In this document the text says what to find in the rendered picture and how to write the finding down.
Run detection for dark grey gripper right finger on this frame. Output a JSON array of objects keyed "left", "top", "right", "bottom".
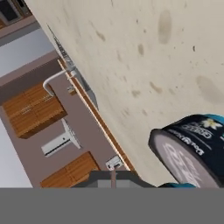
[{"left": 115, "top": 170, "right": 157, "bottom": 189}]

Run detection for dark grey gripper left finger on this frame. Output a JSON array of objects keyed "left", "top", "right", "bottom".
[{"left": 73, "top": 170, "right": 113, "bottom": 189}]

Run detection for teal yogurt container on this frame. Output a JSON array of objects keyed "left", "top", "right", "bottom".
[{"left": 157, "top": 182, "right": 197, "bottom": 189}]

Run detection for navy yogurt container grey lid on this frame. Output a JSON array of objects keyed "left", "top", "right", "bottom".
[{"left": 147, "top": 113, "right": 224, "bottom": 189}]

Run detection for small white appliance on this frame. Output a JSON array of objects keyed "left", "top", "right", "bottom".
[{"left": 105, "top": 155, "right": 123, "bottom": 172}]

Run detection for white range hood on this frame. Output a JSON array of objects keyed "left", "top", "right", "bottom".
[{"left": 40, "top": 117, "right": 83, "bottom": 158}]

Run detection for grey sink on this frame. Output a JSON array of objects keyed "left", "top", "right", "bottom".
[{"left": 46, "top": 23, "right": 100, "bottom": 112}]

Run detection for small brown white object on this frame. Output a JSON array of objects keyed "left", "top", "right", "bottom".
[{"left": 66, "top": 85, "right": 78, "bottom": 96}]

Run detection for white curved sink tap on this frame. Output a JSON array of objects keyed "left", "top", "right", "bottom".
[{"left": 42, "top": 69, "right": 78, "bottom": 97}]

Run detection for black oven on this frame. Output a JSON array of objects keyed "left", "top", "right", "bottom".
[{"left": 0, "top": 0, "right": 32, "bottom": 31}]

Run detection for small wooden wall cupboards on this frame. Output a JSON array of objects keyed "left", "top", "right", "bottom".
[{"left": 39, "top": 150, "right": 102, "bottom": 189}]

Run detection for large wooden wall cupboards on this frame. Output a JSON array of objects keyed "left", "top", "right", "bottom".
[{"left": 2, "top": 81, "right": 68, "bottom": 140}]

